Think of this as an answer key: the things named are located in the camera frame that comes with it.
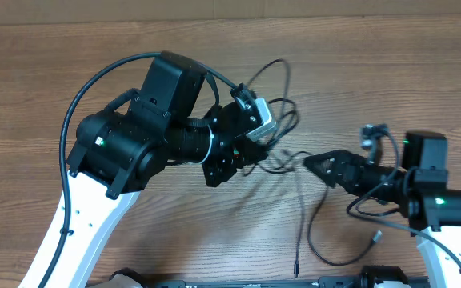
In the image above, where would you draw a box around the black USB-A cable with coil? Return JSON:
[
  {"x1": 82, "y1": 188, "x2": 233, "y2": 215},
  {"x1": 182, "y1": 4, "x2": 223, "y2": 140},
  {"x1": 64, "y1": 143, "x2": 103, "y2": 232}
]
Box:
[{"x1": 254, "y1": 150, "x2": 383, "y2": 267}]

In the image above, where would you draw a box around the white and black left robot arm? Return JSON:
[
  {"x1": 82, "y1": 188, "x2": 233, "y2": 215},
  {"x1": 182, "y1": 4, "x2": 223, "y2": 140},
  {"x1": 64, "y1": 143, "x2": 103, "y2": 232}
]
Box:
[{"x1": 22, "y1": 51, "x2": 277, "y2": 287}]

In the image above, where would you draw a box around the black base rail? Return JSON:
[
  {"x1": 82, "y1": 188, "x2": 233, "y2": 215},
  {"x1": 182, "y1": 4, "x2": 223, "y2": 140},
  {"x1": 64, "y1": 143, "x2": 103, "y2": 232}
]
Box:
[{"x1": 110, "y1": 266, "x2": 431, "y2": 288}]

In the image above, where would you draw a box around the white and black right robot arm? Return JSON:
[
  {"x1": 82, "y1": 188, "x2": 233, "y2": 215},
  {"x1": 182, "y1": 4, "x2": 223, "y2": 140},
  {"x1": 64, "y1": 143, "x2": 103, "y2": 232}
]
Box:
[{"x1": 303, "y1": 126, "x2": 461, "y2": 287}]

